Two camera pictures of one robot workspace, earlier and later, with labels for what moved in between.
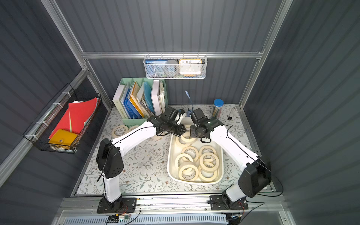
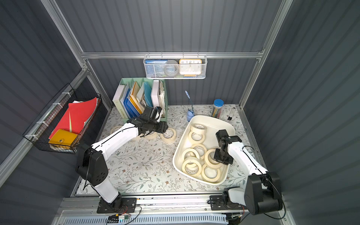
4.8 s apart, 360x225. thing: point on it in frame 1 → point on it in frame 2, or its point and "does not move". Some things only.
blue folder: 132,111 does not move
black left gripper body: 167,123 → 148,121
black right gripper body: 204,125 → 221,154
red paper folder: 78,113 does not move
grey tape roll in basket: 171,68 does not move
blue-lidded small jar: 218,104 does not move
